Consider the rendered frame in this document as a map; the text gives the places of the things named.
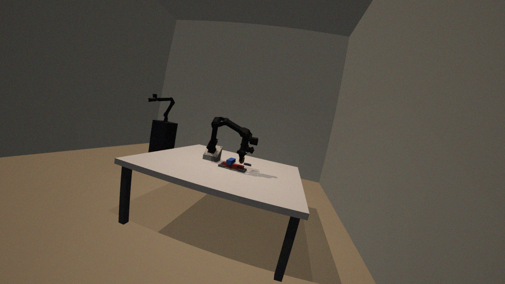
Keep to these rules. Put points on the red long block with rectangular sockets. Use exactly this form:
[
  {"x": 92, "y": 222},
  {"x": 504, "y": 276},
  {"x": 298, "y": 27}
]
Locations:
[{"x": 233, "y": 166}]

